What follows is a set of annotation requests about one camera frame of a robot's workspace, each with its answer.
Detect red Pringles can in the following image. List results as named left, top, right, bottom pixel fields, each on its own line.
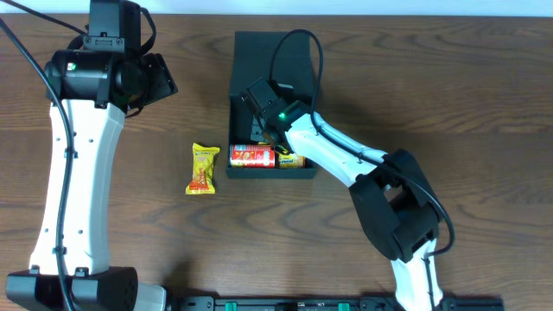
left=229, top=144, right=277, bottom=168

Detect yellow-orange biscuit packet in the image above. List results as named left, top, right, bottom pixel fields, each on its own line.
left=278, top=153, right=306, bottom=169

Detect dark green gift box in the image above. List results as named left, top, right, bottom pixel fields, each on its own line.
left=225, top=30, right=318, bottom=181

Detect yellow-red snack packet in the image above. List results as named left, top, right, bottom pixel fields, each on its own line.
left=186, top=143, right=220, bottom=195

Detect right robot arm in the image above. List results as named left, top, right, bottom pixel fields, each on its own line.
left=239, top=79, right=443, bottom=310

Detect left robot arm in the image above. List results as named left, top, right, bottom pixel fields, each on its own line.
left=6, top=0, right=177, bottom=310

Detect black mounting rail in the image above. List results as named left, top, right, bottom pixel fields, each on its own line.
left=165, top=295, right=505, bottom=311

